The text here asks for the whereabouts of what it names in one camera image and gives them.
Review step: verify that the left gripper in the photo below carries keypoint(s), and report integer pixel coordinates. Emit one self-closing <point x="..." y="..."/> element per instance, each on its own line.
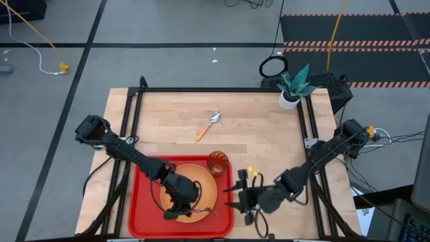
<point x="183" y="193"/>

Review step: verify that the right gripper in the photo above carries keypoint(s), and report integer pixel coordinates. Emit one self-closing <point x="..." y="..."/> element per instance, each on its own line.
<point x="255" y="200"/>

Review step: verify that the orange plate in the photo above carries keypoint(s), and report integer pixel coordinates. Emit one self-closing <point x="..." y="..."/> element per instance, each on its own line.
<point x="206" y="188"/>

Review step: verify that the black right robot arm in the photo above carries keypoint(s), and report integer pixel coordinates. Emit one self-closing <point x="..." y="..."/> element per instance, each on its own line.
<point x="322" y="153"/>

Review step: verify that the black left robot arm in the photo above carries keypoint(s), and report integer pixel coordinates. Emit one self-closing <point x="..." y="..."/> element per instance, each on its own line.
<point x="127" y="151"/>

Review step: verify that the red plastic tray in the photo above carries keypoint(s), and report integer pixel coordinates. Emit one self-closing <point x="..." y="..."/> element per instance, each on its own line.
<point x="144" y="222"/>

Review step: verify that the yellow tag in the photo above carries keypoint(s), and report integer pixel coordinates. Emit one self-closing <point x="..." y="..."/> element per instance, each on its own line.
<point x="252" y="170"/>

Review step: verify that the green plant in white pot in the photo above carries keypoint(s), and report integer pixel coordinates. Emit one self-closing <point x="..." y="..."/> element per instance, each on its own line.
<point x="288" y="102"/>

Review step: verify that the white paper sheet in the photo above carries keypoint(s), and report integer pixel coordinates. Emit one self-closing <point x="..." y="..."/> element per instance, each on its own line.
<point x="364" y="218"/>

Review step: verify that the black keyboard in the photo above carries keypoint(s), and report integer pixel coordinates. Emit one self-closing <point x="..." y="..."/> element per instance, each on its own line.
<point x="418" y="232"/>

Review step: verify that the black mat with hazard stripes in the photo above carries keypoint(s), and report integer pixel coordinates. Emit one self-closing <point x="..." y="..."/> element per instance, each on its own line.
<point x="369" y="30"/>

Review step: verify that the small grey floor object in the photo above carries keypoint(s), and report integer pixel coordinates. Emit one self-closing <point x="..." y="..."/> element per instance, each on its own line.
<point x="5" y="69"/>

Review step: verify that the silver mounting bracket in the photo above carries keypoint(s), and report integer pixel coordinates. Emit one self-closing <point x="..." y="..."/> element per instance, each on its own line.
<point x="309" y="142"/>

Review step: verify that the black aluminium table frame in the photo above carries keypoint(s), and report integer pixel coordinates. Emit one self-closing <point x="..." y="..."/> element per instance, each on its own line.
<point x="201" y="89"/>

